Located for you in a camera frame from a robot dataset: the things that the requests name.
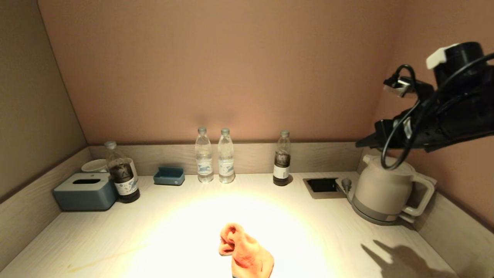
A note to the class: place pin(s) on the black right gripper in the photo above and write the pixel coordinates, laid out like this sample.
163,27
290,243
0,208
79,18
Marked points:
463,116

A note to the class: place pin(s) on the orange microfibre cloth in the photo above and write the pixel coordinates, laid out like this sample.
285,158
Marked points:
247,251

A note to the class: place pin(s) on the cream electric kettle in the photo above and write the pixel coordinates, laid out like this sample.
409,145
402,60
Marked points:
384,189

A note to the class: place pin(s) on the grey kettle plug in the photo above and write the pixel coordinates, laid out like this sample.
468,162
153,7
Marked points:
346,184

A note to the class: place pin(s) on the black recessed power socket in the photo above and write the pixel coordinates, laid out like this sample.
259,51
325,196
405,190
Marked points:
323,186

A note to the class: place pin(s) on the grey kettle base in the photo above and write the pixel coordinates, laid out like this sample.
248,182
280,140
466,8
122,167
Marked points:
370,218

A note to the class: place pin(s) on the dark drink bottle white label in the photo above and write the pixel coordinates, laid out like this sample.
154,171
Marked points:
282,166

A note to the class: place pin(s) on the clear water bottle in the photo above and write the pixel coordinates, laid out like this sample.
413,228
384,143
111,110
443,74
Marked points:
226,162
204,162

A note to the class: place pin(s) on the small blue tray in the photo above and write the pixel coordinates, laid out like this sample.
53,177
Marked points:
169,178

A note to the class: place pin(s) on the dark drink bottle patterned label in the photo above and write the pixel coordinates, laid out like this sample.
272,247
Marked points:
124,181

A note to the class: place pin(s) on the white cup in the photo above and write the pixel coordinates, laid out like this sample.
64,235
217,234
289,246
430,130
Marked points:
94,166

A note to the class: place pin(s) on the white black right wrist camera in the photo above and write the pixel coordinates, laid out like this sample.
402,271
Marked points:
459,61

